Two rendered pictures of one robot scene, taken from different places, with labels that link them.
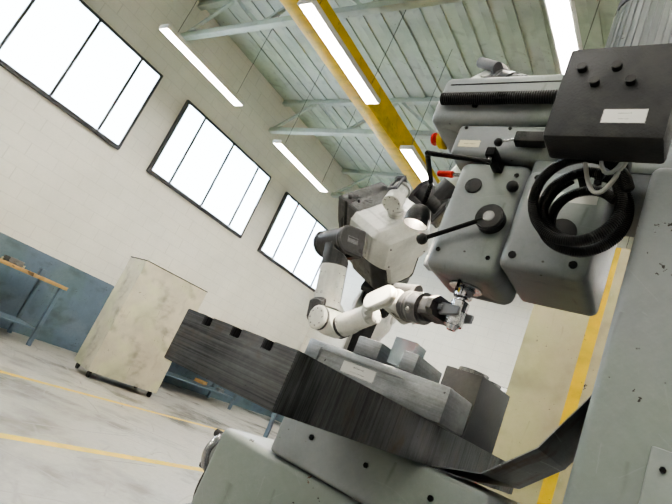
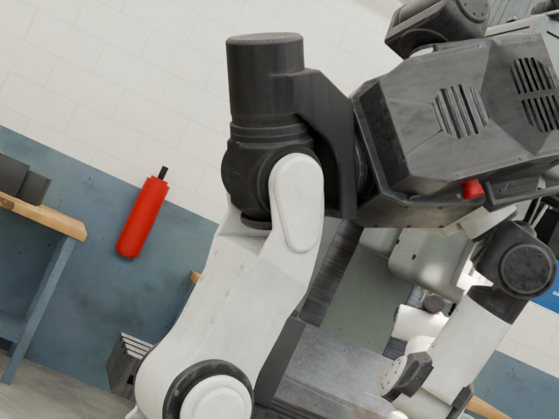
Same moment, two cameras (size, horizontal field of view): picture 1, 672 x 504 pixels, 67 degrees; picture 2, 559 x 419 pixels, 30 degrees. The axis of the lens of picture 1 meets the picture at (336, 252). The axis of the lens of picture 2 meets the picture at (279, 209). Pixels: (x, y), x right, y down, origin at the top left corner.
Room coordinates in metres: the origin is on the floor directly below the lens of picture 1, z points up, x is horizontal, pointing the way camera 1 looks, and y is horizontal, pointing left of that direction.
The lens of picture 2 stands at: (3.23, 0.75, 1.28)
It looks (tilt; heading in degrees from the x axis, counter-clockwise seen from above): 1 degrees up; 218
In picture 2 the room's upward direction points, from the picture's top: 25 degrees clockwise
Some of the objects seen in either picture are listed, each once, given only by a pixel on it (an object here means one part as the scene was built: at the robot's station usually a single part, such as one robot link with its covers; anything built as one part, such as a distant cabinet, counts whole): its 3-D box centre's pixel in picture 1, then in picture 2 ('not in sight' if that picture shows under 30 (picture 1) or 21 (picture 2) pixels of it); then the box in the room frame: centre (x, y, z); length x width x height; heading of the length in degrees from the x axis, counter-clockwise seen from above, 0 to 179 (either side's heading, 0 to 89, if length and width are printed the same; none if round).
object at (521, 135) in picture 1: (520, 141); not in sight; (1.10, -0.31, 1.66); 0.12 x 0.04 x 0.04; 51
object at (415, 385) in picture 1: (385, 375); not in sight; (1.13, -0.21, 1.01); 0.35 x 0.15 x 0.11; 53
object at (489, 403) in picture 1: (469, 408); (237, 337); (1.54, -0.55, 1.06); 0.22 x 0.12 x 0.20; 135
